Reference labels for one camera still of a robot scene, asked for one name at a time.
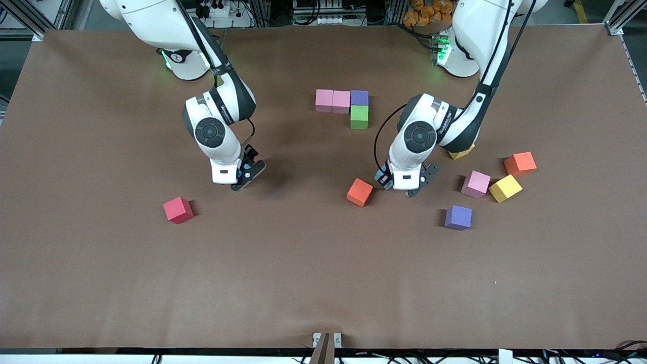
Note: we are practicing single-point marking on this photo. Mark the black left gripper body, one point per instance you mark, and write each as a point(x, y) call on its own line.
point(382, 177)

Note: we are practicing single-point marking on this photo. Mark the green foam cube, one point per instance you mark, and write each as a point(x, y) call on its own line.
point(359, 117)

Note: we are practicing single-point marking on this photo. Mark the purple foam cube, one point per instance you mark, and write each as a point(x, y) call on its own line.
point(458, 217)
point(359, 97)

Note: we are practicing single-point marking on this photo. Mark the red foam cube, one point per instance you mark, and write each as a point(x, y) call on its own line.
point(177, 210)

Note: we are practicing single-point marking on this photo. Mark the pink foam cube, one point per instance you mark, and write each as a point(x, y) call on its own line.
point(324, 99)
point(341, 101)
point(475, 183)

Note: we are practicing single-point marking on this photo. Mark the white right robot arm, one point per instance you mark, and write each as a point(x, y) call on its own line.
point(210, 132)

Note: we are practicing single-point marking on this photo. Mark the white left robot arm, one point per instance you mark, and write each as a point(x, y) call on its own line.
point(419, 136)

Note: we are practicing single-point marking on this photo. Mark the orange foam cube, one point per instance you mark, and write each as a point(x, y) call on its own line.
point(359, 192)
point(519, 163)

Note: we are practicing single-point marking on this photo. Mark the yellow foam cube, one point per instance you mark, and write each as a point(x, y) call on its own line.
point(462, 153)
point(504, 188)

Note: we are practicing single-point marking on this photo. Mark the brown paper table cover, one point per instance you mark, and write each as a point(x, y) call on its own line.
point(323, 283)

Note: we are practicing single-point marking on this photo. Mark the white power strip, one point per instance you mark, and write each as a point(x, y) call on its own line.
point(222, 10)

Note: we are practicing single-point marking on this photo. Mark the white equipment box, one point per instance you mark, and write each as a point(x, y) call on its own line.
point(318, 12)

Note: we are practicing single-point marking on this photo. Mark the bag of orange objects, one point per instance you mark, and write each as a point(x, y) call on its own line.
point(429, 12)

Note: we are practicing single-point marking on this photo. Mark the metal mounting bracket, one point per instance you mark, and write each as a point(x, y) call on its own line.
point(337, 339)

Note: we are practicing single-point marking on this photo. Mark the grey camera pole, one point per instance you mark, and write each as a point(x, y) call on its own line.
point(322, 351)

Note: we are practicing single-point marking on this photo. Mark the aluminium frame profile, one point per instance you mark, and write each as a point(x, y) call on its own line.
point(20, 15)
point(619, 23)

